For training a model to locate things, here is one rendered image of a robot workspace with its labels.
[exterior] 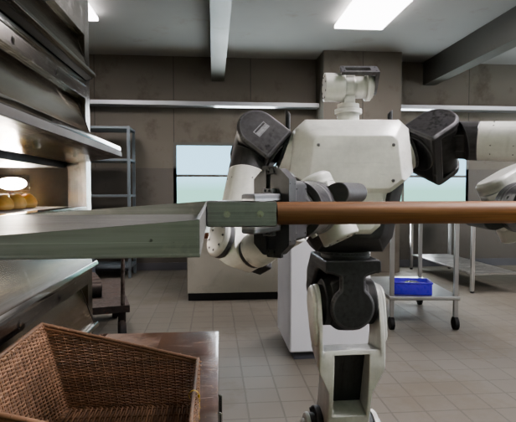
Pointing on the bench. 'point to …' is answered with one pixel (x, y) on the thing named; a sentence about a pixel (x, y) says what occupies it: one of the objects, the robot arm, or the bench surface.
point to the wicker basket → (54, 383)
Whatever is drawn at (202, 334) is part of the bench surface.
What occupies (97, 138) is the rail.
